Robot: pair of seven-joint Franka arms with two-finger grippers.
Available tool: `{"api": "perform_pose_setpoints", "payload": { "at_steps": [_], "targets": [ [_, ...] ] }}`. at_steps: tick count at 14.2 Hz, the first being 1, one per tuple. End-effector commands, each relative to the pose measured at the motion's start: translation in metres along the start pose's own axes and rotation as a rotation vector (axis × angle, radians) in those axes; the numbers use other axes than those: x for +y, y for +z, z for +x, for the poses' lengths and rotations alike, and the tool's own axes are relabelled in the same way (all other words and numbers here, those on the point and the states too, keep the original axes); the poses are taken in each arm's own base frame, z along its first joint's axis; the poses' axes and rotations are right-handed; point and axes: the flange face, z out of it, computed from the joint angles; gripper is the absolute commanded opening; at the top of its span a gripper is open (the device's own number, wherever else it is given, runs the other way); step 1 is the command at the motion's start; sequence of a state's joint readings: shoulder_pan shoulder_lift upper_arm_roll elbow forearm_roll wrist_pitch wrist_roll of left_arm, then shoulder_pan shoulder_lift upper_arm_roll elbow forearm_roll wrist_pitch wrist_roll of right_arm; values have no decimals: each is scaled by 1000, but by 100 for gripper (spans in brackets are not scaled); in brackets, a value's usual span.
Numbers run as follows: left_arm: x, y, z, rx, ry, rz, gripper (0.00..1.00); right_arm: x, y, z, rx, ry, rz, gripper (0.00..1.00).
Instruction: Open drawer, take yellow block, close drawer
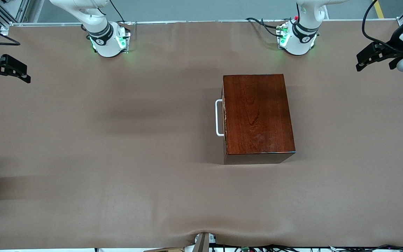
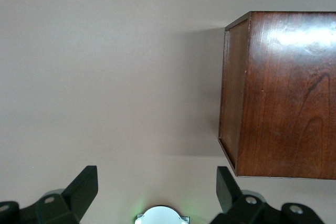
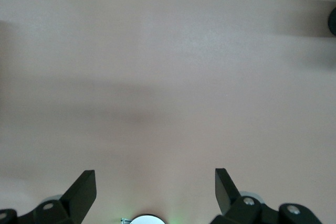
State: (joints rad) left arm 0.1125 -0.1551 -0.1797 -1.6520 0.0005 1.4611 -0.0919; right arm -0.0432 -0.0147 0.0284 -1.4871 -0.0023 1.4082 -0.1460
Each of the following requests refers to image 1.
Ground light wood drawer white handle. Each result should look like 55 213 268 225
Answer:
215 87 227 154

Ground yellow floor tape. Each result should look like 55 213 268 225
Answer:
372 0 385 19

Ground dark red-brown wooden cabinet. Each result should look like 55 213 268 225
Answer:
221 73 296 165

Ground brown table mat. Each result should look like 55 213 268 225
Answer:
0 20 403 250

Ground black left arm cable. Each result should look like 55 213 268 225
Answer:
361 0 403 53

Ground grey metal bracket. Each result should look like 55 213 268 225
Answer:
193 232 217 252

